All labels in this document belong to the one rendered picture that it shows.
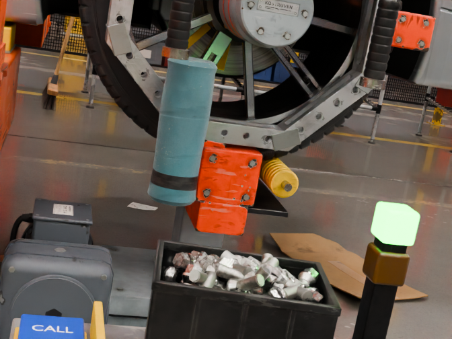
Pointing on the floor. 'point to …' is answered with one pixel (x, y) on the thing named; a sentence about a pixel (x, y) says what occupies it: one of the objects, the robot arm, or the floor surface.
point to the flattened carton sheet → (333, 262)
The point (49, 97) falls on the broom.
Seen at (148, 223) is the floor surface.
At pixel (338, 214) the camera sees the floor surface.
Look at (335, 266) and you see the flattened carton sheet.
